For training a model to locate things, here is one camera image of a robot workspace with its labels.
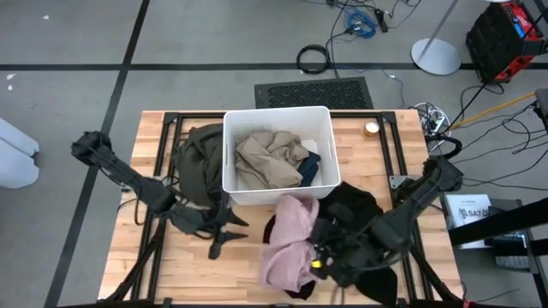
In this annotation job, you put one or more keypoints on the small red object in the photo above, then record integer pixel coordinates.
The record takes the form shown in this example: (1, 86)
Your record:
(470, 303)

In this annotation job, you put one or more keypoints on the white printed box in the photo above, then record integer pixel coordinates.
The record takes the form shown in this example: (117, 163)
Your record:
(464, 209)

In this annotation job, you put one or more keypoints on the black floor mat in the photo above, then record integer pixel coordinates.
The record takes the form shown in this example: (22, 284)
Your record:
(308, 92)

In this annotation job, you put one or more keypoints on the yellow stick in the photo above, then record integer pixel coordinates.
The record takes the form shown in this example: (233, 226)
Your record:
(492, 110)

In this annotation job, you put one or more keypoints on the black cart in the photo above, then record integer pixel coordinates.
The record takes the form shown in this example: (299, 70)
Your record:
(505, 222)

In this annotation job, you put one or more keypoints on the small round tan container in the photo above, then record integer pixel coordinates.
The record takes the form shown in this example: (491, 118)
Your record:
(371, 128)

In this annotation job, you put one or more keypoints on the red and black case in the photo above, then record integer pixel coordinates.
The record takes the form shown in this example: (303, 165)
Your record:
(492, 43)

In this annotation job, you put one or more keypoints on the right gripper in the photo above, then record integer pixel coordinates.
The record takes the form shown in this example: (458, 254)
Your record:
(351, 256)

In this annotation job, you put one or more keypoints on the white plastic bin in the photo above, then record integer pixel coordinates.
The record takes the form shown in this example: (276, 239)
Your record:
(278, 120)

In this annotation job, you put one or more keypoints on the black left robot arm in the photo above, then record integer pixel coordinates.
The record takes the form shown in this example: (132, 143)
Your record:
(137, 188)

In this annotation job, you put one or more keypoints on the grey lamp stand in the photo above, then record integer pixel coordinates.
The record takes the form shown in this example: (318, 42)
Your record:
(434, 56)

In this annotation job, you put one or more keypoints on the beige button shirt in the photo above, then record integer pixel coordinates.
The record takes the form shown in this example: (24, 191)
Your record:
(265, 162)

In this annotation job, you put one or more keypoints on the pink shirt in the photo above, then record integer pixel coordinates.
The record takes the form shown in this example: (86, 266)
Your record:
(291, 239)

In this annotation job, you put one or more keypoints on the olive green hoodie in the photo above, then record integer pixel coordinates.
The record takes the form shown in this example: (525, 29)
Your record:
(199, 167)

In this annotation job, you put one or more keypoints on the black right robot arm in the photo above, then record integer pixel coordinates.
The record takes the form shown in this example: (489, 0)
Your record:
(406, 209)

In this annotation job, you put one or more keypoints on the black power strip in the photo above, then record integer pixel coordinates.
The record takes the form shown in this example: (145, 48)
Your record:
(381, 20)

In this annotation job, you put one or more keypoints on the dark grey padded object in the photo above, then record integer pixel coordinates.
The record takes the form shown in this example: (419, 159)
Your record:
(543, 102)

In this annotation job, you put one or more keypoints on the navy blue garment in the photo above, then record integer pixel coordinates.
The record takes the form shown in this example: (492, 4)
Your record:
(310, 169)

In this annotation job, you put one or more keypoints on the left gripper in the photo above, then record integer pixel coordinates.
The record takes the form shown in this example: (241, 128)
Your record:
(190, 220)

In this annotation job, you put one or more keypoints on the black aluminium table frame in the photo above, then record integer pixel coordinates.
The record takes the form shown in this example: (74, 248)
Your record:
(387, 117)

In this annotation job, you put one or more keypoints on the white rounded furniture piece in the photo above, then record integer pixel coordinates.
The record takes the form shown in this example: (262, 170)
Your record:
(17, 162)

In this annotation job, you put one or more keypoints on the black garment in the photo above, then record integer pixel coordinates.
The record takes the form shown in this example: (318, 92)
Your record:
(351, 197)

